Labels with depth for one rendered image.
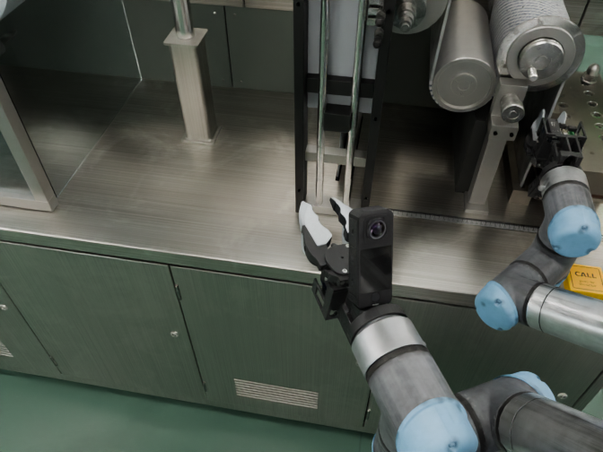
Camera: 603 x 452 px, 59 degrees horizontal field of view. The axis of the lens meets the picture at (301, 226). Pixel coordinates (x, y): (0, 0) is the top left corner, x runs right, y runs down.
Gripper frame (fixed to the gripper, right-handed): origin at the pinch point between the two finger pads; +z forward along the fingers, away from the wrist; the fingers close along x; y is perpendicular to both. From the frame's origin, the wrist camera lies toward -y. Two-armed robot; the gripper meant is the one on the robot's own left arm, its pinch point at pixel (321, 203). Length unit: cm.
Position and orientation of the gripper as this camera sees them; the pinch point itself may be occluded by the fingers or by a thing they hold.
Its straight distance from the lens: 72.2
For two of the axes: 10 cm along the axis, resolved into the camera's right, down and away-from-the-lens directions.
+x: 9.4, -1.4, 3.2
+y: -1.3, 7.1, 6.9
